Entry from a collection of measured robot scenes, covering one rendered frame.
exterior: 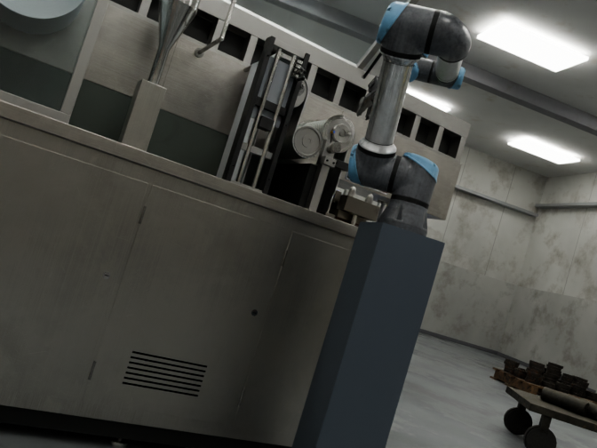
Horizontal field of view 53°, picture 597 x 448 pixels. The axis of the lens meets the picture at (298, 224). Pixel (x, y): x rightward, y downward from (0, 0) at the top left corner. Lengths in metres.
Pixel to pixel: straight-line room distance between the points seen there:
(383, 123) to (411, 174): 0.17
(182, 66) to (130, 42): 0.22
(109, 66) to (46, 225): 0.85
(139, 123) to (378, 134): 0.87
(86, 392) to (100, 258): 0.40
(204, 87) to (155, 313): 1.03
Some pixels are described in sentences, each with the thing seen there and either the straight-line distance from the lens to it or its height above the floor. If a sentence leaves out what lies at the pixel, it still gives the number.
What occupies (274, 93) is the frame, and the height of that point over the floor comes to 1.27.
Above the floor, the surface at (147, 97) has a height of 1.12.
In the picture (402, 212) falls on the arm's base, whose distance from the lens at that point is 1.75.
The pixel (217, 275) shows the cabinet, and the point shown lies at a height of 0.61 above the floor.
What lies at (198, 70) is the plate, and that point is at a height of 1.34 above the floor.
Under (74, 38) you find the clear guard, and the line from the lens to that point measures 1.89.
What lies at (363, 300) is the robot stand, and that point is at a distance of 1.67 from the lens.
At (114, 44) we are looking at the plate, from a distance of 2.46.
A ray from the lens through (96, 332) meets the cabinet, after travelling 1.87.
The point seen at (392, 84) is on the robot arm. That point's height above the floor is 1.27.
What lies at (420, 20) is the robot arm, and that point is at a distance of 1.66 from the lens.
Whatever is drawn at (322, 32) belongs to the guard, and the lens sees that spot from 2.75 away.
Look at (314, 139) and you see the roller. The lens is 2.33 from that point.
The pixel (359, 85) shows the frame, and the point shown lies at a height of 1.58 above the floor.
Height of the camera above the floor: 0.73
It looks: 3 degrees up
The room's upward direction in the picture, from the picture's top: 17 degrees clockwise
